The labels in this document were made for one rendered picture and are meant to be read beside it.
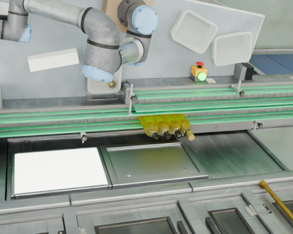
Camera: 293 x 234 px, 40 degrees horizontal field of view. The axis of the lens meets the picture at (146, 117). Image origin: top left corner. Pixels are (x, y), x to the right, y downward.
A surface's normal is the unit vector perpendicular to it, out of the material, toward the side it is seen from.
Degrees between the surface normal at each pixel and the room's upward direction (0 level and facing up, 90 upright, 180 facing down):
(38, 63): 0
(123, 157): 90
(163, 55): 0
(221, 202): 90
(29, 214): 90
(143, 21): 12
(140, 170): 90
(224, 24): 0
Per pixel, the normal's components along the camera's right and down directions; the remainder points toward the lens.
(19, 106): 0.08, -0.88
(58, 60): 0.27, 0.46
